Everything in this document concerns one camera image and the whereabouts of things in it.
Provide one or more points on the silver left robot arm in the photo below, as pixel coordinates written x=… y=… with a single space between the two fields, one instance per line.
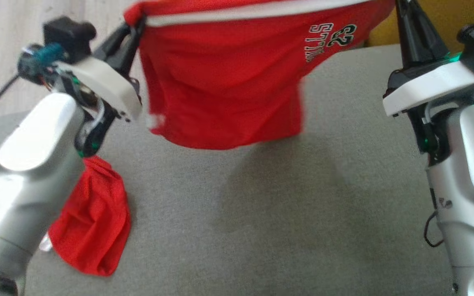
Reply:
x=23 y=185

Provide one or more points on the yellow sofa backrest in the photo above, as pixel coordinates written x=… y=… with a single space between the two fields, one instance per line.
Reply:
x=451 y=16

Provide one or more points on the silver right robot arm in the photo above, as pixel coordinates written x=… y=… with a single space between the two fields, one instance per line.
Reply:
x=467 y=205

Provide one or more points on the large grey sofa seat cushion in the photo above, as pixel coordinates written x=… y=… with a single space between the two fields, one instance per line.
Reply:
x=261 y=226

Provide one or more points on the red mesh garment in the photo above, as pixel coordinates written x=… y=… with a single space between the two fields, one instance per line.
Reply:
x=93 y=218

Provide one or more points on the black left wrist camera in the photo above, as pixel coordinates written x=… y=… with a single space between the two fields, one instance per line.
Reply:
x=68 y=35

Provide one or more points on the red Bulls basketball shorts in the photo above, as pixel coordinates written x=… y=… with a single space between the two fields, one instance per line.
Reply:
x=220 y=82

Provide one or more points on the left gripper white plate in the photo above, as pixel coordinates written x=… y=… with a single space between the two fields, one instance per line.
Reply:
x=101 y=88

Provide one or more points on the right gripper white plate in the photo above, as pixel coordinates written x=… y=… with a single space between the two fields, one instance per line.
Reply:
x=422 y=88

